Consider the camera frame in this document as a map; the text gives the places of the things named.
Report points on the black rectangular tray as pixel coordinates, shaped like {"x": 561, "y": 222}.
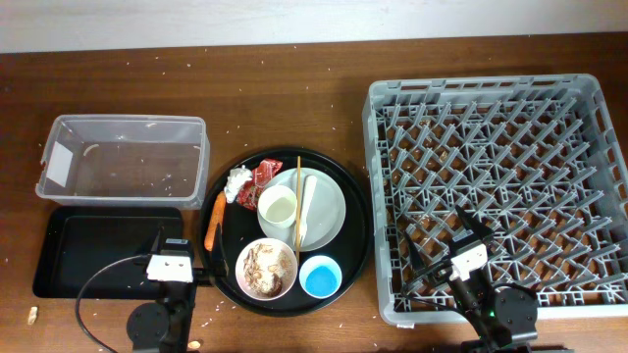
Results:
{"x": 79, "y": 241}

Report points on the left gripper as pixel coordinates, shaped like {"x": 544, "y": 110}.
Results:
{"x": 203, "y": 277}

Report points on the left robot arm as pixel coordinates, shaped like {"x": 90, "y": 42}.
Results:
{"x": 164, "y": 325}

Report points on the grey dishwasher rack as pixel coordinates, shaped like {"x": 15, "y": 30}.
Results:
{"x": 535, "y": 158}

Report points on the peanut on table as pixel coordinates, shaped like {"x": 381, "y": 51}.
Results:
{"x": 32, "y": 315}

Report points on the blue cup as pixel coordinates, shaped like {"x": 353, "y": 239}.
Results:
{"x": 320, "y": 276}

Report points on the round black tray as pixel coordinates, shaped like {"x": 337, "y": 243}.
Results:
{"x": 350, "y": 248}

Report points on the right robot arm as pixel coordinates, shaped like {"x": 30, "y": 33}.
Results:
{"x": 503, "y": 315}

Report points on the crumpled white tissue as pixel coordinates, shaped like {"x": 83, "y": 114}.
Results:
{"x": 236, "y": 180}

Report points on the red snack wrapper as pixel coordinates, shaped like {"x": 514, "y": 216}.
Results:
{"x": 249, "y": 195}

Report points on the white cup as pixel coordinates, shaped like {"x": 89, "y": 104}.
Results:
{"x": 277, "y": 206}

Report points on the orange carrot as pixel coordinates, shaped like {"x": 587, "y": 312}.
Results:
{"x": 215, "y": 221}

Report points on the clear plastic bin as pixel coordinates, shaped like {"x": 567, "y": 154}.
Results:
{"x": 125, "y": 160}

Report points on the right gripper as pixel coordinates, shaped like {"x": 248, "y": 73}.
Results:
{"x": 439, "y": 272}

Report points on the pink bowl with food scraps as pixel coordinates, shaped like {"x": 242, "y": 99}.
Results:
{"x": 266, "y": 269}

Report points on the grey plate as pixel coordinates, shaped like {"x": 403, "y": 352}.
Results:
{"x": 326, "y": 214}

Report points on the wooden chopstick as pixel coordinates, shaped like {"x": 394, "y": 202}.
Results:
{"x": 298, "y": 211}

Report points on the white plastic fork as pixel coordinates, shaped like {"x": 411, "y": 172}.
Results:
{"x": 306, "y": 200}

